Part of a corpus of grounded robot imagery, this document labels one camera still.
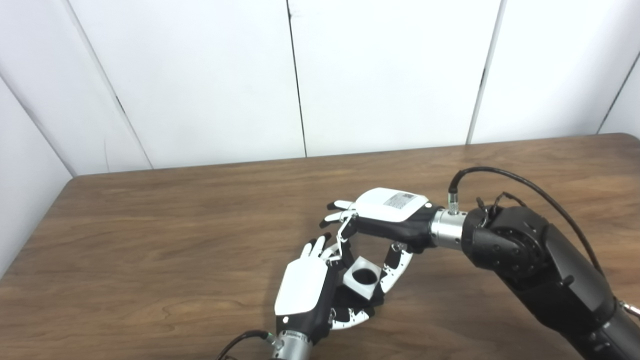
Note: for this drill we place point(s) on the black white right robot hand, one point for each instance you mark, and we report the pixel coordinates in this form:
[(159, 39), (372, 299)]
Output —
[(395, 212)]

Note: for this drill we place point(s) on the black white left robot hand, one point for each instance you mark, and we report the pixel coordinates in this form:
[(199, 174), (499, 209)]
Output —
[(302, 285)]

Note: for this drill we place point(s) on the white square piece with hole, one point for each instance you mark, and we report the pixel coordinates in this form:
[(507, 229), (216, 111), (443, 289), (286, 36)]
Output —
[(356, 286)]

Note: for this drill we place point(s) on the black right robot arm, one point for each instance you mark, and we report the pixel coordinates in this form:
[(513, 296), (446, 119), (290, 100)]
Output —
[(550, 270)]

